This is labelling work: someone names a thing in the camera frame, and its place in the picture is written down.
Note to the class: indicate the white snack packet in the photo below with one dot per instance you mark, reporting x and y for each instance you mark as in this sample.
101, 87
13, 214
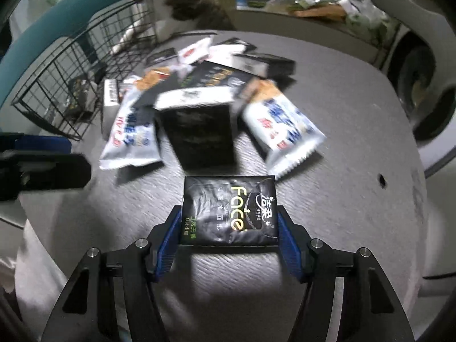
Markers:
281, 128
155, 78
192, 51
131, 139

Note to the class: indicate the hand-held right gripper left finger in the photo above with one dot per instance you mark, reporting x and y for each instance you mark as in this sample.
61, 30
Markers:
166, 247

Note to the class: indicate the brown and white cat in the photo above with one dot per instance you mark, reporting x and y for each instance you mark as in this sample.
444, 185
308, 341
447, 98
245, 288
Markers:
192, 3

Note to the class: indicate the white satin cloth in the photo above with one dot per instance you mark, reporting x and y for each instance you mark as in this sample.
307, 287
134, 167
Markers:
9, 267

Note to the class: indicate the teal chair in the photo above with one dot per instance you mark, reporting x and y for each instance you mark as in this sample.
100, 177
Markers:
35, 35

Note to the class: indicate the black facial tissue pack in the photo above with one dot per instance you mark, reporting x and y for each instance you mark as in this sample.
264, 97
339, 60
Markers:
228, 213

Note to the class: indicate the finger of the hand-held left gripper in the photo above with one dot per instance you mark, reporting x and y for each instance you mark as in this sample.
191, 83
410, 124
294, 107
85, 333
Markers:
42, 145
46, 176

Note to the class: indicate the grey side table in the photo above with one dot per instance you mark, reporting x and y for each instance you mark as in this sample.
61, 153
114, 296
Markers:
285, 25

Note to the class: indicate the clear bag of vegetables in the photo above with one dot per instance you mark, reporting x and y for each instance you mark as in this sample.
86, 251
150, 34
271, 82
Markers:
320, 3

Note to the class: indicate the pile of black tissue packs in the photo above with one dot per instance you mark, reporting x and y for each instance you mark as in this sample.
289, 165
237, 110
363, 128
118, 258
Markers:
199, 139

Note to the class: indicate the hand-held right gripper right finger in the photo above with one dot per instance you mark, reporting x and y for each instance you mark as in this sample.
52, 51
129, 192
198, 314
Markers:
290, 247

